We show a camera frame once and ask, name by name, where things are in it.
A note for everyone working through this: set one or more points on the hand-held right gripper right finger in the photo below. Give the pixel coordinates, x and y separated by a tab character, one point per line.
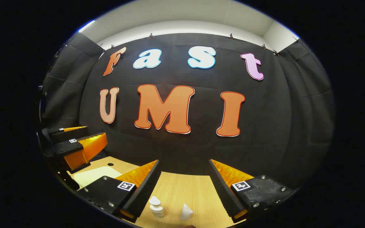
223	190

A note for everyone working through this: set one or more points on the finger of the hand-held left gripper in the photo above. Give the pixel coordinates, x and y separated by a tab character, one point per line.
70	133
65	148

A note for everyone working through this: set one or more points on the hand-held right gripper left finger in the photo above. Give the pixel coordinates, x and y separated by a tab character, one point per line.
144	190

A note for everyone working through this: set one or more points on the white pump bottle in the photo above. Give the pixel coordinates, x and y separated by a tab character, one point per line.
156	209

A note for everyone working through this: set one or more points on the cream yellow suitcase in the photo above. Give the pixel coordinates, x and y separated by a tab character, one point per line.
93	175

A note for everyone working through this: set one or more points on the white squeeze tube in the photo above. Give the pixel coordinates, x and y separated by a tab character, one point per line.
185	213

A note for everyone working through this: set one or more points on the black backdrop cloth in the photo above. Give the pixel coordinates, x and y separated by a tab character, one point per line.
201	152

